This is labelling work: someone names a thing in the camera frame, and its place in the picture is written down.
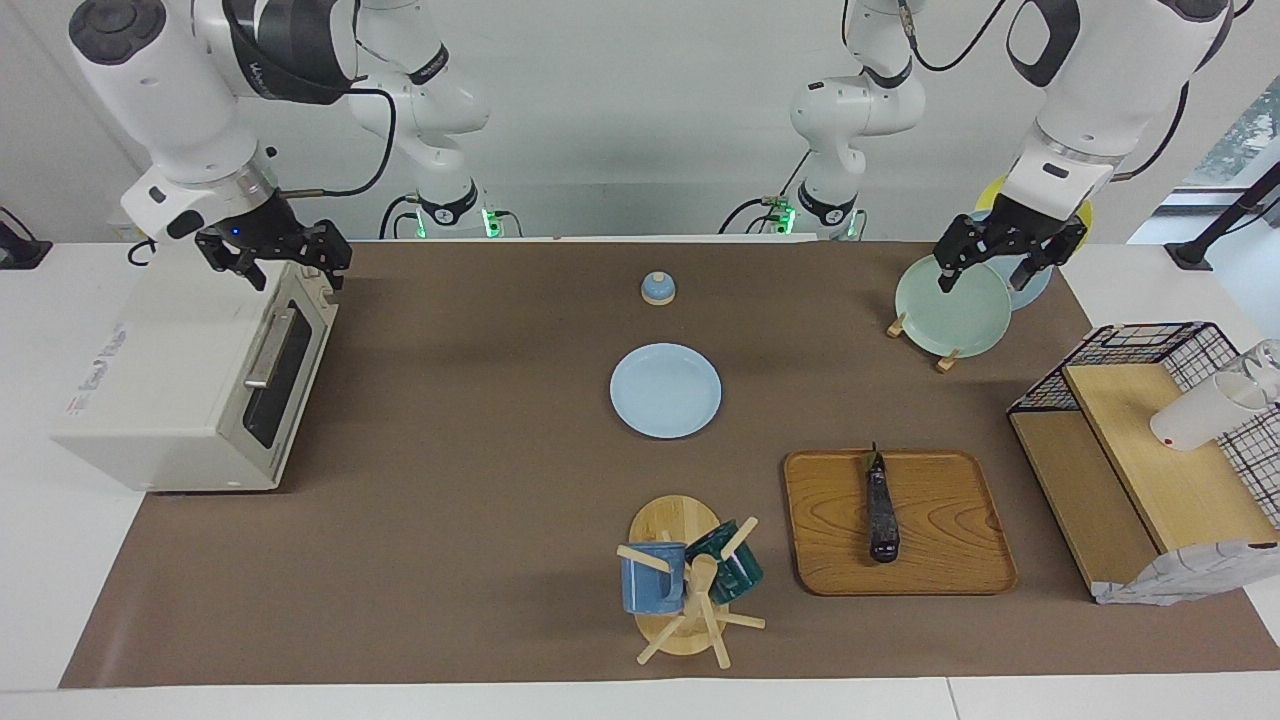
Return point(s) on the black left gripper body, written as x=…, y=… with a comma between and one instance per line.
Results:
x=1025, y=228

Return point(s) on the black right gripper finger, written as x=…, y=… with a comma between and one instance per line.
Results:
x=332, y=252
x=235, y=255

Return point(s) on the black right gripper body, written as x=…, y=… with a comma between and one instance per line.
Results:
x=262, y=228

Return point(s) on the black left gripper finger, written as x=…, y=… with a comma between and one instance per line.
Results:
x=962, y=242
x=1055, y=250

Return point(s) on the white toaster oven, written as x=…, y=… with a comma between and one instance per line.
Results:
x=160, y=380

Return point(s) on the dark purple eggplant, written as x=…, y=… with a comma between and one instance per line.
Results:
x=882, y=510

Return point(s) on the light blue plate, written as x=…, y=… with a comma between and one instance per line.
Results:
x=665, y=392

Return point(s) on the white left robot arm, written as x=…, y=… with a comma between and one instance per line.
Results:
x=1100, y=80

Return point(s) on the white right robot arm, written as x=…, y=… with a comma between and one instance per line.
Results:
x=150, y=80

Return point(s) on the grey blue upright plate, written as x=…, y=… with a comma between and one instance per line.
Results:
x=1035, y=290

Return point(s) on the yellow plate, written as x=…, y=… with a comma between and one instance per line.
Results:
x=988, y=195

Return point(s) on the pale green plate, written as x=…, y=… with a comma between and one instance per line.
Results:
x=955, y=315

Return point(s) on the wooden plate rack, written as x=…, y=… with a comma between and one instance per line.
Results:
x=895, y=325

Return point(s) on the black clamp stand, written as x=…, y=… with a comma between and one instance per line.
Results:
x=1190, y=255

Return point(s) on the black desk device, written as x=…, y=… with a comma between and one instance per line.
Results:
x=20, y=255

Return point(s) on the white plastic cup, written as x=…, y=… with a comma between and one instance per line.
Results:
x=1195, y=415

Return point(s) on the clear glass cup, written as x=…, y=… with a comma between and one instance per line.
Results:
x=1268, y=355

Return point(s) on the wooden step shelf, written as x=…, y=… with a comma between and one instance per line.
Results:
x=1180, y=480

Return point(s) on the brown table mat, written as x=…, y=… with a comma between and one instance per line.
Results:
x=450, y=500

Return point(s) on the square wooden tray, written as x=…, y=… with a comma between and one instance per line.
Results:
x=940, y=540

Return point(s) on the small blue dome bell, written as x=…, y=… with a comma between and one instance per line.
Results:
x=658, y=290

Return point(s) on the white patterned cloth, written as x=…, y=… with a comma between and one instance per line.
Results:
x=1200, y=572

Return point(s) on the dark green mug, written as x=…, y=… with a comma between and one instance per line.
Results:
x=742, y=575

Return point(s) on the wooden mug tree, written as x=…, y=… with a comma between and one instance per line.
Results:
x=672, y=520

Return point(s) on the blue ceramic mug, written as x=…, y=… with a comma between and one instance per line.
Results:
x=650, y=588

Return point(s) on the white wall socket box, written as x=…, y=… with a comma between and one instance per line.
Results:
x=122, y=230

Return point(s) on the window with dark frame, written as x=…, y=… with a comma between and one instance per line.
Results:
x=1245, y=140

